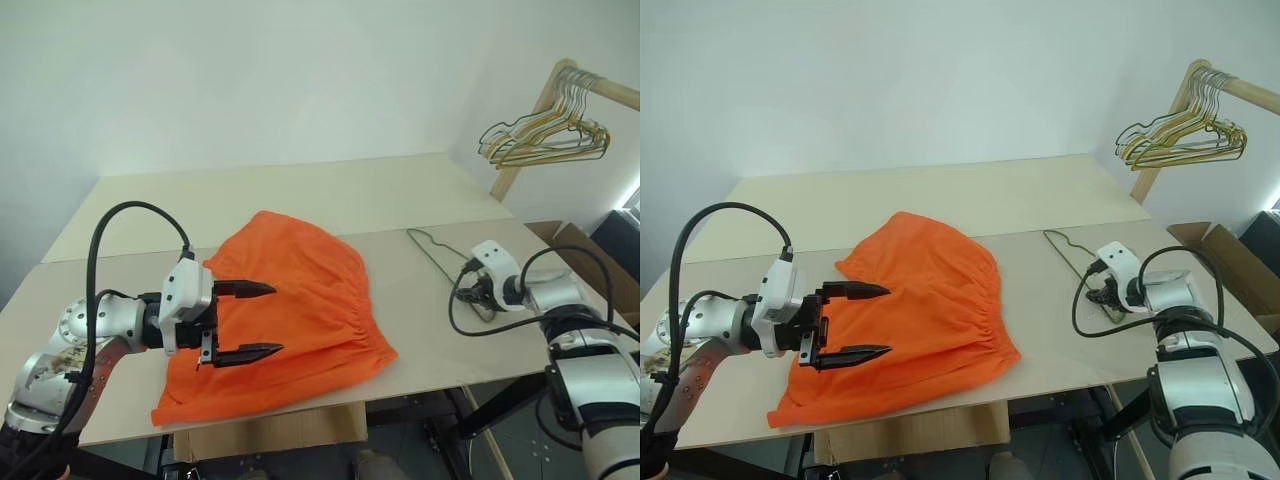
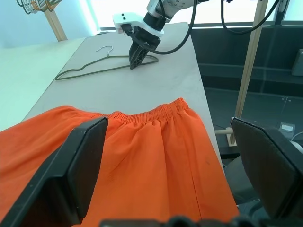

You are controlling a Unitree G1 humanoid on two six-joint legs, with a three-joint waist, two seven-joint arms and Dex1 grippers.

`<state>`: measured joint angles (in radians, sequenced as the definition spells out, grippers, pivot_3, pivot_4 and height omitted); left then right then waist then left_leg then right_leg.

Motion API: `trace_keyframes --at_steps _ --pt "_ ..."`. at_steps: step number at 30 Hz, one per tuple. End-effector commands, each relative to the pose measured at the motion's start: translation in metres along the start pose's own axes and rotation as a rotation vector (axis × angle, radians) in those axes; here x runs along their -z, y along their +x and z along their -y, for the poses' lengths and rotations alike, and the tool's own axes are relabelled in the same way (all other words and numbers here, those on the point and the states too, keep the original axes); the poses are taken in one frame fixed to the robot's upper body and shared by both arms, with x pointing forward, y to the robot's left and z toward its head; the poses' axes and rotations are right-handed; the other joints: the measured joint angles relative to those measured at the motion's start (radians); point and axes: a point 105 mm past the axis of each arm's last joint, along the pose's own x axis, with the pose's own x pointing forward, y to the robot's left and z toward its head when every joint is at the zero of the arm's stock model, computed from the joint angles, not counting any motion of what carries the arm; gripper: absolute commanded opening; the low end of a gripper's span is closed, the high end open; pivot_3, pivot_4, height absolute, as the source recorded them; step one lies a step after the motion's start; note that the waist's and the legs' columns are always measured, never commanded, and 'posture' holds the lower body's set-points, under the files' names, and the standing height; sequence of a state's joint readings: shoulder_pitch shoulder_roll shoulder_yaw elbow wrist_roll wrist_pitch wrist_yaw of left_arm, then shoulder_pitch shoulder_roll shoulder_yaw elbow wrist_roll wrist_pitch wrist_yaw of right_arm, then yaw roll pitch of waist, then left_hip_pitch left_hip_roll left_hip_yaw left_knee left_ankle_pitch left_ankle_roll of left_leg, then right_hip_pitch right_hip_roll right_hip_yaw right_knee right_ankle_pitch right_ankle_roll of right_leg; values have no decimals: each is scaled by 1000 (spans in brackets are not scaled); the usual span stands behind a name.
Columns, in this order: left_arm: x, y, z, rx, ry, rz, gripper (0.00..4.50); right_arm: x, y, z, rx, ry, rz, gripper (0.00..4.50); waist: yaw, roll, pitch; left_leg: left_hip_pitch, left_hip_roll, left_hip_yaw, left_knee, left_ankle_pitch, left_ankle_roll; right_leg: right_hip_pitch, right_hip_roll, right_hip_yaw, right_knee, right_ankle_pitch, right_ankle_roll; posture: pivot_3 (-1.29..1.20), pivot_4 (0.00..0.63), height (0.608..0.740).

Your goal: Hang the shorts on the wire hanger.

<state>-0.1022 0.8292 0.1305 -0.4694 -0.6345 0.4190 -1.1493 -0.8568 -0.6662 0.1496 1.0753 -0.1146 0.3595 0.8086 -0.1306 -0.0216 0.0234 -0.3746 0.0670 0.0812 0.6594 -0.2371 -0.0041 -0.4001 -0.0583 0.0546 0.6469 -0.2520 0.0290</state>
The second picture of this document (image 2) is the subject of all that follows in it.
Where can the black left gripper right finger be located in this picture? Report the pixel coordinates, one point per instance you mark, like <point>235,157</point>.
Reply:
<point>272,170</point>

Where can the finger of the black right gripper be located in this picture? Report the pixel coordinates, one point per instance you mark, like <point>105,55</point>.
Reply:
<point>134,56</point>
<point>143,55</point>

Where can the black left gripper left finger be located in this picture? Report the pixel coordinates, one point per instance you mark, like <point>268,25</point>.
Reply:
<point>59,179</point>

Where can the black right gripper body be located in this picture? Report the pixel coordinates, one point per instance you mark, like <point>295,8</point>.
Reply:
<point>146,39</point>

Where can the orange shorts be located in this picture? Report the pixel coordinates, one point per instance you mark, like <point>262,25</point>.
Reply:
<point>146,165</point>

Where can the small grey floor plate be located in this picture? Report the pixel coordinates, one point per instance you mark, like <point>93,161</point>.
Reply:
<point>287,128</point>

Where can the wooden rack foot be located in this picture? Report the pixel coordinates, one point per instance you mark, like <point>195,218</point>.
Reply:
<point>230,138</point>

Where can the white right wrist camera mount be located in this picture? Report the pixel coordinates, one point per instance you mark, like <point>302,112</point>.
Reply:
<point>127,19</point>

